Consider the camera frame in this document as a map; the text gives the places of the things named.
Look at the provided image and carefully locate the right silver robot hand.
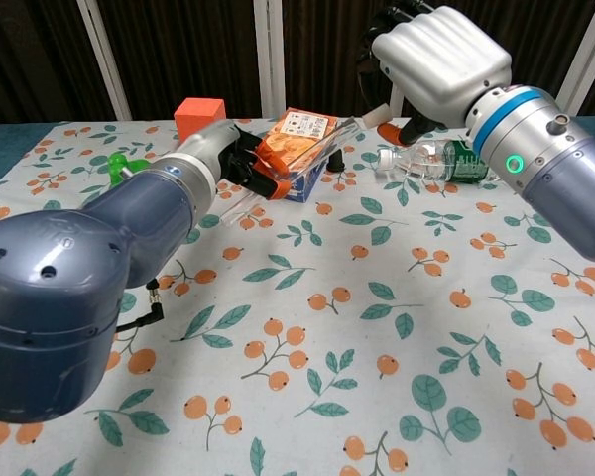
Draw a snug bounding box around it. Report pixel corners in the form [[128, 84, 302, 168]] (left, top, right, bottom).
[[354, 0, 514, 146]]

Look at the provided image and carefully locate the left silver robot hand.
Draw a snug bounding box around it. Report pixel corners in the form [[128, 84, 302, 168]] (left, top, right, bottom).
[[186, 119, 303, 202]]

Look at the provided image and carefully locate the clear glass test tube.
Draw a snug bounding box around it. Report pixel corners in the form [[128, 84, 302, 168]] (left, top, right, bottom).
[[219, 118, 364, 225]]

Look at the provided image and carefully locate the orange foam cube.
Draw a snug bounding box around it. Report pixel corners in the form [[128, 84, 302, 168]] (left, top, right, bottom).
[[173, 97, 228, 142]]

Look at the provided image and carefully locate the orange and blue snack box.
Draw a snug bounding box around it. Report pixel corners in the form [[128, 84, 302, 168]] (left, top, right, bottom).
[[247, 108, 341, 205]]

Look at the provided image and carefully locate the black pleated curtain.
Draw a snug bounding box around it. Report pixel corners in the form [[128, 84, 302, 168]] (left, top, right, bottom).
[[0, 0, 595, 128]]

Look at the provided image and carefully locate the green toy building block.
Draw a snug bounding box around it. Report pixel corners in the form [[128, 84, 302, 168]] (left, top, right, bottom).
[[106, 152, 154, 187]]

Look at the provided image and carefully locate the clear bottle with green label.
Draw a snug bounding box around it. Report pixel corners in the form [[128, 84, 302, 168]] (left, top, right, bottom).
[[376, 138, 500, 187]]

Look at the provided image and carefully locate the floral print tablecloth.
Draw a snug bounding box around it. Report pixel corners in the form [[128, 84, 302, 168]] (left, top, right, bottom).
[[0, 116, 595, 476]]

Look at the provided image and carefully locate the white frame post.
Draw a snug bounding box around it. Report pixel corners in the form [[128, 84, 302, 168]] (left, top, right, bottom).
[[556, 0, 595, 116], [386, 82, 404, 119], [253, 0, 286, 120], [76, 0, 133, 121]]

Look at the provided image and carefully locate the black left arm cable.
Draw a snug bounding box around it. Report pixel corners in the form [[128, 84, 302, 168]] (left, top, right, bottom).
[[114, 279, 167, 333]]

